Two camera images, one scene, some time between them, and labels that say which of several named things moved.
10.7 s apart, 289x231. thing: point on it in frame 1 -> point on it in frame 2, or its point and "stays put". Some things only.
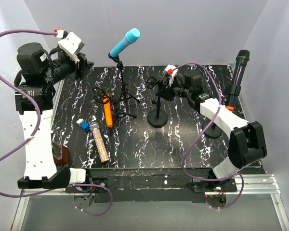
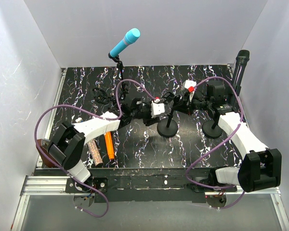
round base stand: (157, 118) -> (164, 131)
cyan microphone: (131, 36) stays put
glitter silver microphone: (95, 126) -> (95, 153)
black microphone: (242, 58) stays put
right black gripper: (166, 93) -> (183, 106)
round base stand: (213, 130) stays put
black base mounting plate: (182, 185) stays put
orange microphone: (106, 99) -> (110, 145)
